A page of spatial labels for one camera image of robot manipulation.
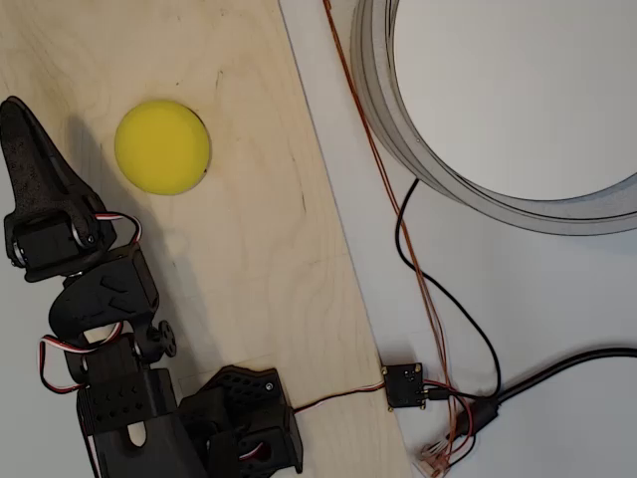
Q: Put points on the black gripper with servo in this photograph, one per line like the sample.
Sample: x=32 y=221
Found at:
x=42 y=234

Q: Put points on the yellow round sponge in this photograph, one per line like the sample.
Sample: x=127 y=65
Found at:
x=161 y=147

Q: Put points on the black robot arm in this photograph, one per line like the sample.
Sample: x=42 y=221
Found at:
x=99 y=299

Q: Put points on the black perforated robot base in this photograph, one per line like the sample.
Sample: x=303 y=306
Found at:
x=249 y=393

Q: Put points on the light plywood board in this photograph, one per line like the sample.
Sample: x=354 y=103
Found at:
x=249 y=249

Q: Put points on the large grey round container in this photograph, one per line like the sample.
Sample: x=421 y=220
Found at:
x=378 y=99

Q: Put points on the small black controller board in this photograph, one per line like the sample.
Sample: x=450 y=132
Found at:
x=404 y=386

